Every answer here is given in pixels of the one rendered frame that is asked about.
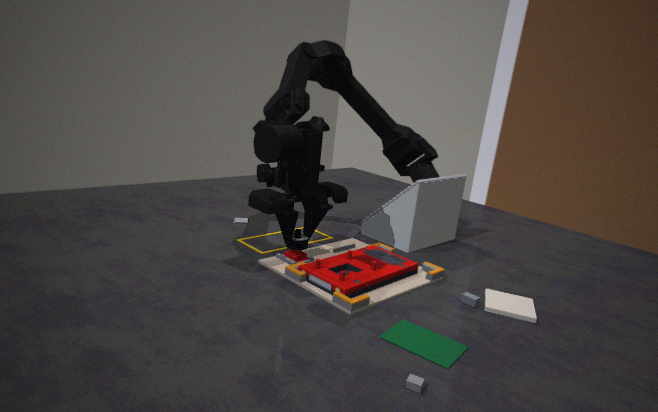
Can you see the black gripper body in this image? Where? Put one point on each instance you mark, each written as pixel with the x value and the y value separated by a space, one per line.
pixel 302 182

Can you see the beige flat slab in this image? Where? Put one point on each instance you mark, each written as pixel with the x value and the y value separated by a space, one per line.
pixel 517 307

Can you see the red base with black post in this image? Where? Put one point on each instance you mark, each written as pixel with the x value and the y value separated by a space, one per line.
pixel 296 255

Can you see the green flat rectangular mat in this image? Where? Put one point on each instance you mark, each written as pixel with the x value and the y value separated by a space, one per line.
pixel 438 349

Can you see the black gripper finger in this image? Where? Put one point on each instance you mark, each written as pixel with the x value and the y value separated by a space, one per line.
pixel 313 216
pixel 287 222

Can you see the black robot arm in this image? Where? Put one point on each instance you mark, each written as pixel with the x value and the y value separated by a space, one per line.
pixel 277 139

